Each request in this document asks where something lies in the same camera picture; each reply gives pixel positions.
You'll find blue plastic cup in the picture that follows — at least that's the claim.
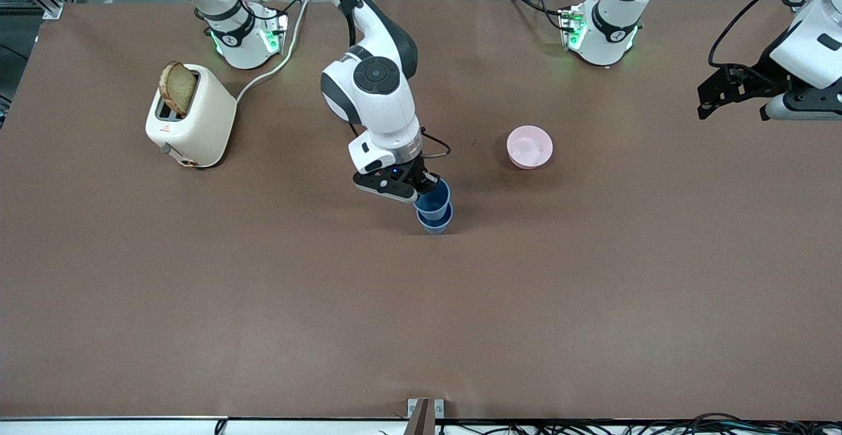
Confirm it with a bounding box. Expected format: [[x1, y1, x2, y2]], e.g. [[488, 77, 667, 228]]
[[413, 177, 452, 222], [417, 203, 454, 235]]

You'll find pink bowl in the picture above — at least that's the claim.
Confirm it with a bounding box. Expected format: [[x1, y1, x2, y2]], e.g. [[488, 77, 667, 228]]
[[506, 126, 554, 170]]

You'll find cream white toaster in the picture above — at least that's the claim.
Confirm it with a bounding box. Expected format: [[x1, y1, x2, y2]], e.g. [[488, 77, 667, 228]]
[[145, 64, 237, 168]]

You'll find brown bread slice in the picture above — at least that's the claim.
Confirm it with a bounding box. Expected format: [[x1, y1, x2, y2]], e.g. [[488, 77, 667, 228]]
[[159, 61, 198, 117]]

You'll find white toaster power cable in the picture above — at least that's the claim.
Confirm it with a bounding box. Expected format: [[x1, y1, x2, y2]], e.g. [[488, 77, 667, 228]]
[[235, 0, 314, 104]]

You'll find black left arm base cable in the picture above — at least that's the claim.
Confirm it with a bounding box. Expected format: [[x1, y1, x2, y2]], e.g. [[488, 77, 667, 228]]
[[505, 0, 573, 33]]

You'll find grey metal table bracket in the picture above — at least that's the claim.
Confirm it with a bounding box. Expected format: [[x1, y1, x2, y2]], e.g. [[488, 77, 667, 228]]
[[407, 398, 445, 435]]

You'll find black cable tangle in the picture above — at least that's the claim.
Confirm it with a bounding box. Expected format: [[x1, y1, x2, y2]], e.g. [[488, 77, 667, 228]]
[[434, 412, 842, 435]]

